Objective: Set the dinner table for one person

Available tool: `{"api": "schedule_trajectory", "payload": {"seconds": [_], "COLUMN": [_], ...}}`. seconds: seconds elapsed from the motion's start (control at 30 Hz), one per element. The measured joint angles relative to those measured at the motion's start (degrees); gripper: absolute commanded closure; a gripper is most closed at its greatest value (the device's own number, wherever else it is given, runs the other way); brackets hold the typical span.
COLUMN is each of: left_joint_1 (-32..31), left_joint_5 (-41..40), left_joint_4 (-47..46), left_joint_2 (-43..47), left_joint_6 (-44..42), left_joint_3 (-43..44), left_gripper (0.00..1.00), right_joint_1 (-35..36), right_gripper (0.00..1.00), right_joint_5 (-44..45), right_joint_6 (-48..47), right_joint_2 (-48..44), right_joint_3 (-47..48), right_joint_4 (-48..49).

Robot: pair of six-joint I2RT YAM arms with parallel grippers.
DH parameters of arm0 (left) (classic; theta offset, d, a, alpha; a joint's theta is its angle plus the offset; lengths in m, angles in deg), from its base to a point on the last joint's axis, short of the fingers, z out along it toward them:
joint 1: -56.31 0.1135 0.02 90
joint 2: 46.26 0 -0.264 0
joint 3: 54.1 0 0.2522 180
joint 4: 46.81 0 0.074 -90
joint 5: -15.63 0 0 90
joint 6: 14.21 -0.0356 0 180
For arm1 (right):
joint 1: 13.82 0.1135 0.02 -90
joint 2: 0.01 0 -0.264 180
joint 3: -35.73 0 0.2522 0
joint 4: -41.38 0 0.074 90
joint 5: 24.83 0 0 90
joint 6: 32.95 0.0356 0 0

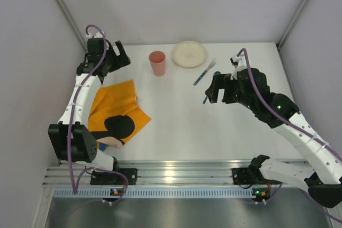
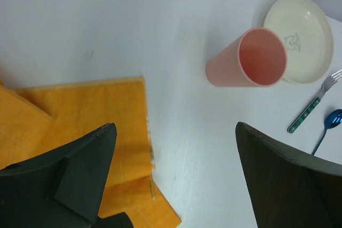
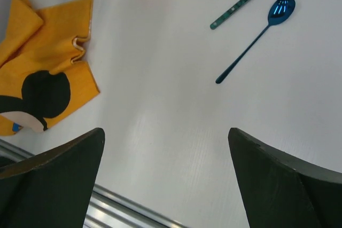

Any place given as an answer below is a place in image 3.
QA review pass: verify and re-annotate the aluminium table edge rail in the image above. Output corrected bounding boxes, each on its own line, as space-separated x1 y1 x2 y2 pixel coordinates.
1 141 181 227

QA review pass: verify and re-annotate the yellow Mickey Mouse placemat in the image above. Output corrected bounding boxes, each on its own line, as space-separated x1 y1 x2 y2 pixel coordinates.
1 0 99 136

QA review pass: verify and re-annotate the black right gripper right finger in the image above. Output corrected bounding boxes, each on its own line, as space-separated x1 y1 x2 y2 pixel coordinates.
228 128 341 227

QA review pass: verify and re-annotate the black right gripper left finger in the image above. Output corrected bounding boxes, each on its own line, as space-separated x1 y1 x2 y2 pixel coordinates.
1 128 105 227

